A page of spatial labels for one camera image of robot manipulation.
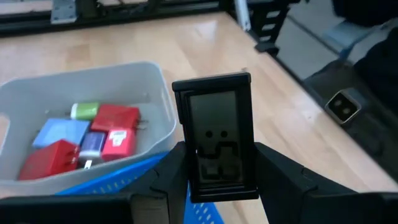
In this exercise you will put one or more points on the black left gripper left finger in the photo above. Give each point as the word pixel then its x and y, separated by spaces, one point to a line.
pixel 168 174

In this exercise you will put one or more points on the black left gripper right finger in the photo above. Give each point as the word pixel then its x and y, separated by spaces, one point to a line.
pixel 286 186

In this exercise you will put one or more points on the black LCD display module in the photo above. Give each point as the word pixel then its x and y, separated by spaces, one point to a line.
pixel 217 124

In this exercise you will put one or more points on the red cube wall charger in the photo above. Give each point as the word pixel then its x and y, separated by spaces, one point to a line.
pixel 115 118

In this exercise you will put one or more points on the purple white wall charger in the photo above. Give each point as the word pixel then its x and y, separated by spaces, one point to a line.
pixel 92 144

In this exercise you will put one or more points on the green white wall charger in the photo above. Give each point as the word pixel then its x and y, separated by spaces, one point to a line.
pixel 84 111

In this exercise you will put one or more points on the light blue charger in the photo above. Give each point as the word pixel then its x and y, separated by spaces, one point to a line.
pixel 60 132

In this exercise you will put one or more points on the red charger with ports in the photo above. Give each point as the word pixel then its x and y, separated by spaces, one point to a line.
pixel 46 160

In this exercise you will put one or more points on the blue slotted plastic basket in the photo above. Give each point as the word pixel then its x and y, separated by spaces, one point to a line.
pixel 109 183

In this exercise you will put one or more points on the silver rimmed floor outlet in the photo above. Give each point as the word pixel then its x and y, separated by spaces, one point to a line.
pixel 343 106

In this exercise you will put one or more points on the grey plastic bin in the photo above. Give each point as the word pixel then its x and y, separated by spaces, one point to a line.
pixel 124 81

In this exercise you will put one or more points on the black aluminium table frame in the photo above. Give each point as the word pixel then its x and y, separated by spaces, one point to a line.
pixel 124 14

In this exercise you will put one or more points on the silver metal frame bracket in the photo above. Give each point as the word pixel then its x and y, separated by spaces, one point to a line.
pixel 242 14
pixel 63 12

